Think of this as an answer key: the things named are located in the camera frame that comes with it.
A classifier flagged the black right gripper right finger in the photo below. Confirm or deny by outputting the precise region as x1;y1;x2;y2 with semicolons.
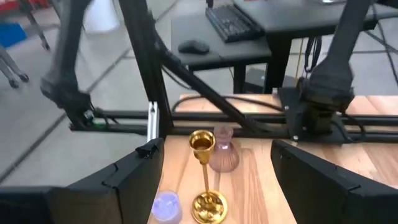
270;139;398;224

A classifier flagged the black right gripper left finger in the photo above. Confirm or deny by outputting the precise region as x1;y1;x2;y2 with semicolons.
0;138;165;224

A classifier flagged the purple jar candle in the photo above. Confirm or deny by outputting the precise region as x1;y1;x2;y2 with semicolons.
151;190;183;224

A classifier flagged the pink ribbed glass candle holder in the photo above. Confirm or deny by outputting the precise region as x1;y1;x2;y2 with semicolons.
208;125;240;174

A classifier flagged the silver aluminium profile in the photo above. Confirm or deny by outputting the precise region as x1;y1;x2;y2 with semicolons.
146;101;160;142

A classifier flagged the gold candlestick holder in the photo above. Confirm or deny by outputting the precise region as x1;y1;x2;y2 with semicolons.
188;129;228;224

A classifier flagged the grey rolling stand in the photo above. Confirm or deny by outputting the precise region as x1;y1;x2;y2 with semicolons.
0;0;51;90

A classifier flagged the black computer mouse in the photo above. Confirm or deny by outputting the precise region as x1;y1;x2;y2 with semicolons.
177;39;211;55

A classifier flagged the low dark grey desk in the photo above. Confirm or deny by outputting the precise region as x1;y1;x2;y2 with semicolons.
170;11;272;94

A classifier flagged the white container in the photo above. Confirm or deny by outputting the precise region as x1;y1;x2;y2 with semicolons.
83;0;123;34

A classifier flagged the blue bin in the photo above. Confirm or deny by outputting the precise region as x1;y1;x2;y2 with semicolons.
0;23;28;48

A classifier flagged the black keyboard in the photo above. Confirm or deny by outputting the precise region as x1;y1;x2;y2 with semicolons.
205;4;264;44

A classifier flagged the black base cable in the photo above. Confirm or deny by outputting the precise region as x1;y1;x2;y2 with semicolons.
170;94;285;113

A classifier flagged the black aluminium table frame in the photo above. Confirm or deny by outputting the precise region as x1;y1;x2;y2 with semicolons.
70;0;398;146

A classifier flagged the yellow cable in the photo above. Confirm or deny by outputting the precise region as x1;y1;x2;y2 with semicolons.
295;37;305;79

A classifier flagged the black cable bundle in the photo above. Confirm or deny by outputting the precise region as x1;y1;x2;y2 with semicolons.
303;36;323;75

